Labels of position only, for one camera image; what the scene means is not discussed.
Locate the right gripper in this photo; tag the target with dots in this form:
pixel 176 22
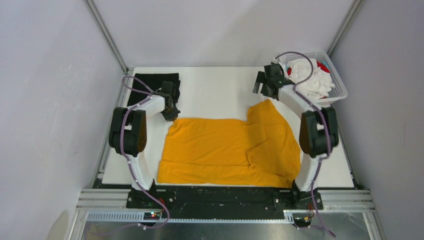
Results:
pixel 261 79

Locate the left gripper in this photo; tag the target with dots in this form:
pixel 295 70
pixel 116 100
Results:
pixel 172 116

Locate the yellow t shirt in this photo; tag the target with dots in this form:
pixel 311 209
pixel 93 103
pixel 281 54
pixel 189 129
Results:
pixel 260 151

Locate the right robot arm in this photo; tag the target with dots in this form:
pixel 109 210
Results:
pixel 317 137

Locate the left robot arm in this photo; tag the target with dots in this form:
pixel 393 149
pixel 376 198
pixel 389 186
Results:
pixel 136 128

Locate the white t shirt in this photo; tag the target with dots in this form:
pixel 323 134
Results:
pixel 314 86

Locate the white plastic basket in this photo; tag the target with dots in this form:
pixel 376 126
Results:
pixel 339 92

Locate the left controller board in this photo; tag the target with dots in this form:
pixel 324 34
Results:
pixel 152 216

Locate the controller board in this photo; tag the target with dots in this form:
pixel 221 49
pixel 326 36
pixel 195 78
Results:
pixel 301 222
pixel 152 216

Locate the right controller board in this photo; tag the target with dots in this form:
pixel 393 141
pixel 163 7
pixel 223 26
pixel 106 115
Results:
pixel 301 222

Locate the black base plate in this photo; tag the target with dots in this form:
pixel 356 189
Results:
pixel 224 202

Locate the left corner aluminium post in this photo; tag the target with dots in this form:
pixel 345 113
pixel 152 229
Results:
pixel 107 36

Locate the corner aluminium post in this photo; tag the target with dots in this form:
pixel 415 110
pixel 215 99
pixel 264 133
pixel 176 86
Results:
pixel 107 36
pixel 345 25

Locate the right corner aluminium post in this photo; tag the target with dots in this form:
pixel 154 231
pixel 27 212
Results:
pixel 345 25

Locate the aluminium frame rail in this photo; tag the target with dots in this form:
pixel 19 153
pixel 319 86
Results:
pixel 110 205

